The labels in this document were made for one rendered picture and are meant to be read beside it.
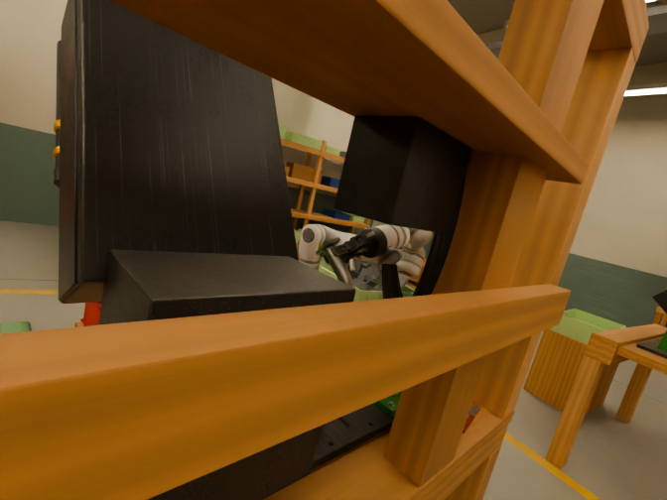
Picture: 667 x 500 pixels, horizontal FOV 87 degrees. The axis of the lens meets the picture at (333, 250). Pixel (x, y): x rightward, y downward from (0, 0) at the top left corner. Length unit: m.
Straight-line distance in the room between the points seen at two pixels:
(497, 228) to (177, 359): 0.53
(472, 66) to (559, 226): 0.74
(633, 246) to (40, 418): 7.64
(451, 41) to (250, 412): 0.32
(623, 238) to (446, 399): 7.12
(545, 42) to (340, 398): 0.60
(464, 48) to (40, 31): 6.10
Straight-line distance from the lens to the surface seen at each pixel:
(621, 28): 1.08
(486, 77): 0.40
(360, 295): 1.65
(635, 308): 7.63
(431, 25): 0.32
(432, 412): 0.73
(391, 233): 0.90
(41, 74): 6.24
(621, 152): 8.04
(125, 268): 0.47
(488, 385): 1.15
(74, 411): 0.21
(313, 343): 0.27
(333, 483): 0.75
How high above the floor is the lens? 1.38
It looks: 9 degrees down
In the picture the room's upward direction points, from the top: 13 degrees clockwise
